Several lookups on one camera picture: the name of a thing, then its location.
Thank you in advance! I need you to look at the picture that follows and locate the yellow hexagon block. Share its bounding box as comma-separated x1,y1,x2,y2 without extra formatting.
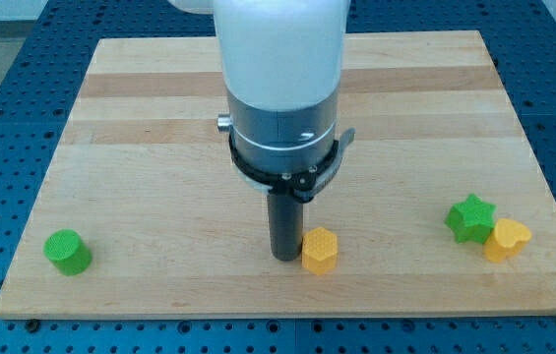
302,227,339,275

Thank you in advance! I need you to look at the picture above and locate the green star block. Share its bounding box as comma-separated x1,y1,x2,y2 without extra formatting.
444,194,496,244

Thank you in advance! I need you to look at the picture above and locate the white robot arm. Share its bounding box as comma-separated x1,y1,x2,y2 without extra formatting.
170,0,355,261

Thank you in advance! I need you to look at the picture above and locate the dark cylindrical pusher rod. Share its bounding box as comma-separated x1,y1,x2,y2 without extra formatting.
267,194,303,262

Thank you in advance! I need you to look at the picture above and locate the light wooden board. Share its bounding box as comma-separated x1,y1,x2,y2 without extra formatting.
0,30,556,320

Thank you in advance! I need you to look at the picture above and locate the grey wrist flange with clamp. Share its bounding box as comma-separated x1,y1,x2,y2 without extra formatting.
217,92,355,204

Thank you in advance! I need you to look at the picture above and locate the yellow heart block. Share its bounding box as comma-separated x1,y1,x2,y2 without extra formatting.
483,218,532,263

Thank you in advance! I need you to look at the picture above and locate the green cylinder block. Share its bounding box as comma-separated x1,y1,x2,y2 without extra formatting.
43,229,93,276

